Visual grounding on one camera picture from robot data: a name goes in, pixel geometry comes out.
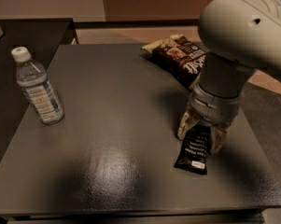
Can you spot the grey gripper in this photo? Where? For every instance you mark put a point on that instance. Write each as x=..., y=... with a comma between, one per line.
x=212, y=109

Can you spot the black rxbar chocolate wrapper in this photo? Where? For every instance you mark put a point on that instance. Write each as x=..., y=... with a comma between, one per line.
x=193, y=153

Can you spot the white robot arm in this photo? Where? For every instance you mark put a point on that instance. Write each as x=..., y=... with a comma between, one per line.
x=242, y=37

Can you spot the clear plastic water bottle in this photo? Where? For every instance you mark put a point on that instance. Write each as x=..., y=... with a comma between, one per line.
x=32, y=77

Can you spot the brown cream snack bag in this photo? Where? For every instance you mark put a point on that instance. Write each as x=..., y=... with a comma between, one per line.
x=179, y=56

